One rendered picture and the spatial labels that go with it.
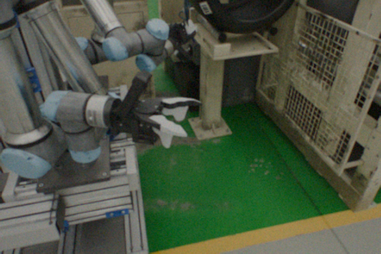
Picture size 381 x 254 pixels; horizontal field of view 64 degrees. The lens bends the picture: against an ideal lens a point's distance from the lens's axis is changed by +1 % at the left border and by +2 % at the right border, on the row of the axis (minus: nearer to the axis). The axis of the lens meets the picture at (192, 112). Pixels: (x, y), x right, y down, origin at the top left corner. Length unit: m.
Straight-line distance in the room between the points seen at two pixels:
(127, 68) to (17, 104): 1.52
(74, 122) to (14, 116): 0.15
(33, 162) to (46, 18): 0.35
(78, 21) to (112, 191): 1.28
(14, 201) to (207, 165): 1.23
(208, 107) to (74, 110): 1.53
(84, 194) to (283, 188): 1.24
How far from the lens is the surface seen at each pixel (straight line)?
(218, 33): 1.53
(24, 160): 0.87
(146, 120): 0.62
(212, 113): 2.20
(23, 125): 0.84
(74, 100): 0.73
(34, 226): 1.10
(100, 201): 1.18
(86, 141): 0.79
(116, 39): 0.97
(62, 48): 0.82
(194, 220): 1.77
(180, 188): 1.90
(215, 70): 2.02
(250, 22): 1.53
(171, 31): 1.20
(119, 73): 2.27
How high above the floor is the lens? 1.45
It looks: 35 degrees down
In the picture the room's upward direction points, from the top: straight up
